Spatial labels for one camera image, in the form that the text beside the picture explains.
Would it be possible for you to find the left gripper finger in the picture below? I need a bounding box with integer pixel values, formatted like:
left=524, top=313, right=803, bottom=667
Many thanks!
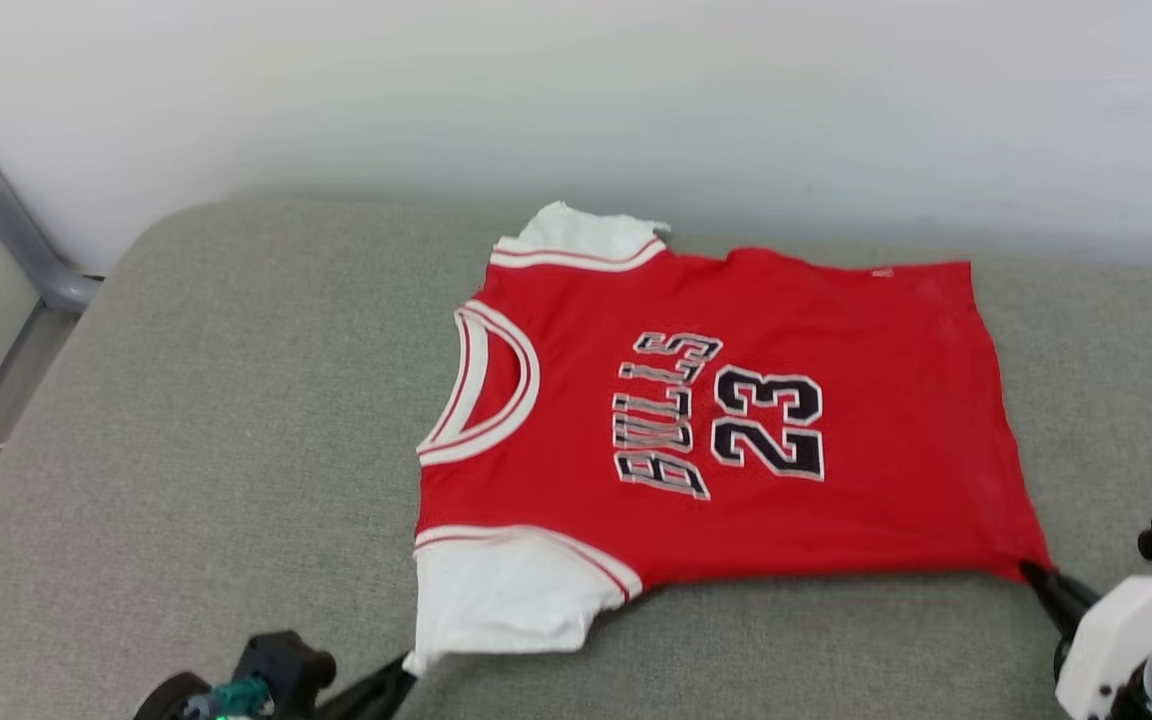
left=316, top=652, right=419, bottom=720

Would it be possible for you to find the grey metal frame tube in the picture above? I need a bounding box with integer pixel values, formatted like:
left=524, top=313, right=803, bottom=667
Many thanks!
left=0, top=80, right=102, bottom=313

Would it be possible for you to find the grey metal frame bar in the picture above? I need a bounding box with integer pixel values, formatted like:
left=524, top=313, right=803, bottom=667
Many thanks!
left=0, top=300, right=87, bottom=561

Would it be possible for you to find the red white basketball jersey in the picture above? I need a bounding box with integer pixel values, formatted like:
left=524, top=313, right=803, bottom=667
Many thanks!
left=404, top=201, right=1055, bottom=679

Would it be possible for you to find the grey fabric sofa seat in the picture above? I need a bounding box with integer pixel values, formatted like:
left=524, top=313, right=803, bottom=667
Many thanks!
left=0, top=198, right=1152, bottom=720

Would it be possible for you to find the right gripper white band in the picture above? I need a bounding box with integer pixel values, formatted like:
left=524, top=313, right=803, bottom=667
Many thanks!
left=1019, top=562, right=1152, bottom=720

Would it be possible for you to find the teal left camera connector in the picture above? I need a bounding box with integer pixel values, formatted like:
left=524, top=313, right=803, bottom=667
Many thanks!
left=186, top=678, right=272, bottom=720

